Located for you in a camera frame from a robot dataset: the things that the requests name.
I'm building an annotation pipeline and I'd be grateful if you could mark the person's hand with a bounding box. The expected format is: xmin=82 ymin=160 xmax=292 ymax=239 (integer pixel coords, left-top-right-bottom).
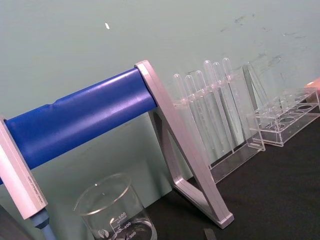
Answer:
xmin=304 ymin=77 xmax=320 ymax=89

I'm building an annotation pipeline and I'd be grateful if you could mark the clear glass beaker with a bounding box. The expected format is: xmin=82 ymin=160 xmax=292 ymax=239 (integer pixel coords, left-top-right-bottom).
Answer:
xmin=73 ymin=172 xmax=158 ymax=240

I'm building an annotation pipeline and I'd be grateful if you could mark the clear acrylic pipette rack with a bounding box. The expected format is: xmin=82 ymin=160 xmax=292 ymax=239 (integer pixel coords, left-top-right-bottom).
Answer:
xmin=171 ymin=62 xmax=267 ymax=185

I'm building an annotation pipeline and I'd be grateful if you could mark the dark grey strip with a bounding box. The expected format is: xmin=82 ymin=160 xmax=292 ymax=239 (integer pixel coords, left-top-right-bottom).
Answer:
xmin=203 ymin=228 xmax=217 ymax=240

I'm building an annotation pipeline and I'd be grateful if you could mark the blue pipette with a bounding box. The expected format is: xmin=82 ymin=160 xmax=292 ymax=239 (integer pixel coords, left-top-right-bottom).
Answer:
xmin=29 ymin=209 xmax=52 ymax=240

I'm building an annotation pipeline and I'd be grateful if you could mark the black table cloth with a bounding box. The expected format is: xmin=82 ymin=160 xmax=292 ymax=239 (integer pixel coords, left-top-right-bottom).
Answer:
xmin=139 ymin=106 xmax=320 ymax=240

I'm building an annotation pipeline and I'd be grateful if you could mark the clear acrylic test tube rack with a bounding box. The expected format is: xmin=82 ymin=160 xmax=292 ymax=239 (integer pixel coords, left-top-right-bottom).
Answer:
xmin=249 ymin=87 xmax=320 ymax=148

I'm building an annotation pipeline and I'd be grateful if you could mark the silver stand with blue bar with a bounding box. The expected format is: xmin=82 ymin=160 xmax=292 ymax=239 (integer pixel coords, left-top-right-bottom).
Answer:
xmin=0 ymin=59 xmax=235 ymax=240

